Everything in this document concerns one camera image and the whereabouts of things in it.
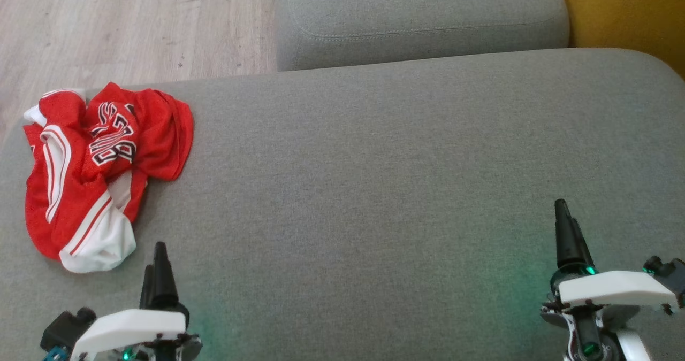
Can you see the red white-striped basketball shorts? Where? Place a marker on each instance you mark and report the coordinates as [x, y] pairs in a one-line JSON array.
[[36, 190]]

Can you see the large grey sofa seat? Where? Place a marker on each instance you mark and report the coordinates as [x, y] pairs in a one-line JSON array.
[[348, 190]]

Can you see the red white-sleeved basketball jersey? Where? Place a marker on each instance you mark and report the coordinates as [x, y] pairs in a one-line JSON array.
[[160, 131]]

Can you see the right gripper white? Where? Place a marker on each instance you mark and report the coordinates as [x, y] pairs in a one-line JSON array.
[[615, 289]]

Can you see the wrist black camera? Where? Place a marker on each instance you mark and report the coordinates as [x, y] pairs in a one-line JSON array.
[[67, 329], [669, 273]]

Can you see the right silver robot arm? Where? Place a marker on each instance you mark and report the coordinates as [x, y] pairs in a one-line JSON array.
[[634, 347]]

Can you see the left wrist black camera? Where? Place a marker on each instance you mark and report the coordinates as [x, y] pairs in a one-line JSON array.
[[67, 329]]

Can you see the mustard yellow furniture panel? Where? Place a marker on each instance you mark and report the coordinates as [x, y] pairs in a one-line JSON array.
[[631, 13]]

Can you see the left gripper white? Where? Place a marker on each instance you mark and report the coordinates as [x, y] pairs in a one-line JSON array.
[[134, 326]]

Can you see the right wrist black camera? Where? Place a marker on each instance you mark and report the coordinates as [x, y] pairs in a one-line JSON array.
[[669, 273]]

